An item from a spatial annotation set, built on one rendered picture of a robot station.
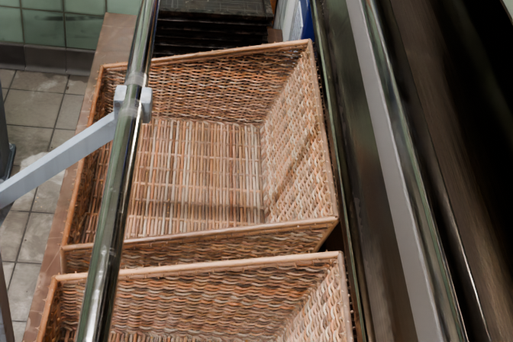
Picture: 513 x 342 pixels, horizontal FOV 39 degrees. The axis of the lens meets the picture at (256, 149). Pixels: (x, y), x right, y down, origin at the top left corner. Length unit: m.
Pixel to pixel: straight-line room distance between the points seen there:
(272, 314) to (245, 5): 0.79
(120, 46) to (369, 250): 1.17
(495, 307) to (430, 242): 0.05
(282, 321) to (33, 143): 1.48
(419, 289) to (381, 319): 0.55
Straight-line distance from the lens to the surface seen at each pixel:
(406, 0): 0.72
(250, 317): 1.32
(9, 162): 2.52
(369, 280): 1.04
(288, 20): 2.23
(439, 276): 0.43
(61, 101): 2.78
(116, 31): 2.10
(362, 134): 1.20
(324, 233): 1.27
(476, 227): 0.50
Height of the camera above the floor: 1.74
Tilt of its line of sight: 42 degrees down
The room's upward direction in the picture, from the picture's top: 10 degrees clockwise
